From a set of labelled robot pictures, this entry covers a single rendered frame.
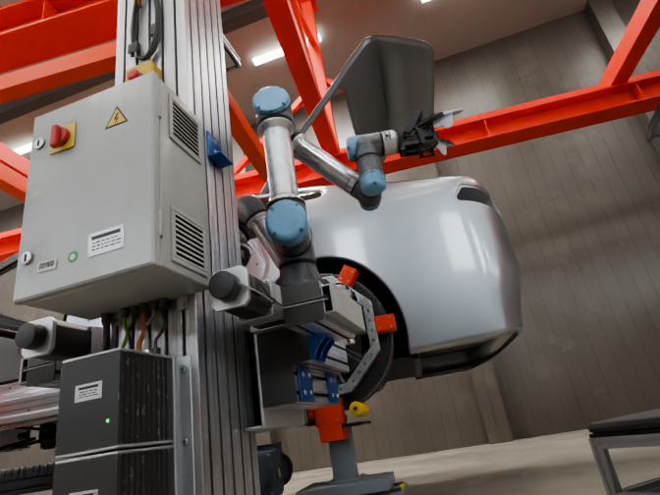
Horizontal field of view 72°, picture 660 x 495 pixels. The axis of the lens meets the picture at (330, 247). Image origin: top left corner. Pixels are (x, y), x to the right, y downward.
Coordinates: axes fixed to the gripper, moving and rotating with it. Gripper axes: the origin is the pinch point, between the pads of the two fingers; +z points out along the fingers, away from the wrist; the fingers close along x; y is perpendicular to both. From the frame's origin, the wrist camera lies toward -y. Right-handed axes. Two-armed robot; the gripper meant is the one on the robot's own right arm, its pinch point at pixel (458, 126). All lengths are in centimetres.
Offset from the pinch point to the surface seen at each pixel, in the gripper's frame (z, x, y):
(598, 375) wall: 280, -530, -11
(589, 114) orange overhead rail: 233, -242, -209
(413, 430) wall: 31, -597, 11
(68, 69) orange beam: -180, -60, -147
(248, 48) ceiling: -126, -371, -582
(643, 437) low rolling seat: 28, -28, 91
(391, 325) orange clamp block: -24, -89, 29
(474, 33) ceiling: 266, -419, -590
